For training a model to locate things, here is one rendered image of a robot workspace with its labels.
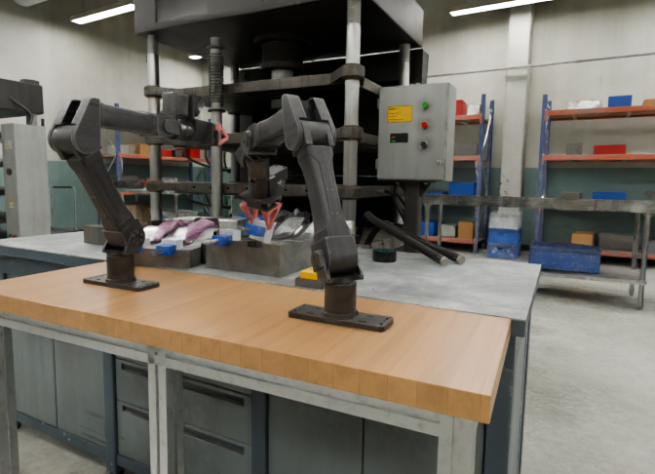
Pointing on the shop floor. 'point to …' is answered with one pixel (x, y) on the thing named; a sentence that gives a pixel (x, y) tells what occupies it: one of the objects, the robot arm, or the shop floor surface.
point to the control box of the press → (415, 143)
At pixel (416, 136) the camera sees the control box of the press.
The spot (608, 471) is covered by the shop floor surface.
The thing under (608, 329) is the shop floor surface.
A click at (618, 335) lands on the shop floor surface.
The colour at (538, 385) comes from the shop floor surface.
